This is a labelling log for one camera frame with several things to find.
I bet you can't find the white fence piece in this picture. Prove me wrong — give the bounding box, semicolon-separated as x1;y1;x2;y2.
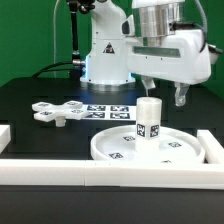
0;125;11;154
197;130;224;164

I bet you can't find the white front fence rail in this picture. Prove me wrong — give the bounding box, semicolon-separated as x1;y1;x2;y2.
0;159;224;190

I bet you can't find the black cable bundle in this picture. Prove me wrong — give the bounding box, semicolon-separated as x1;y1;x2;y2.
31;60;86;78

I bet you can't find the white right fence piece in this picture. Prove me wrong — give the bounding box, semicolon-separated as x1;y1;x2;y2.
197;130;224;164

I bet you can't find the thin white hanging cable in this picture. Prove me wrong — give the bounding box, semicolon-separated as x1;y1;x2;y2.
52;0;62;78

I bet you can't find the white round table top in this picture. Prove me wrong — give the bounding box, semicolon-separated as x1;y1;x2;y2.
90;125;205;164

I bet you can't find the white cross-shaped table base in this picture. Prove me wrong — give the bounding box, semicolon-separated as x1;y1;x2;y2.
32;100;89;127

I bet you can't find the white left fence piece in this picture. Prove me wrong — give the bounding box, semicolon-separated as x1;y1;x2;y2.
0;125;11;154

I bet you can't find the white fiducial marker sheet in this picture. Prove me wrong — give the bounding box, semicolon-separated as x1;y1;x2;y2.
83;104;136;121

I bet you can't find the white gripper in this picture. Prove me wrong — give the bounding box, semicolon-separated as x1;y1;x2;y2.
126;29;211;107

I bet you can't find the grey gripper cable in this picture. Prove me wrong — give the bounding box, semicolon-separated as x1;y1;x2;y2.
171;0;224;56

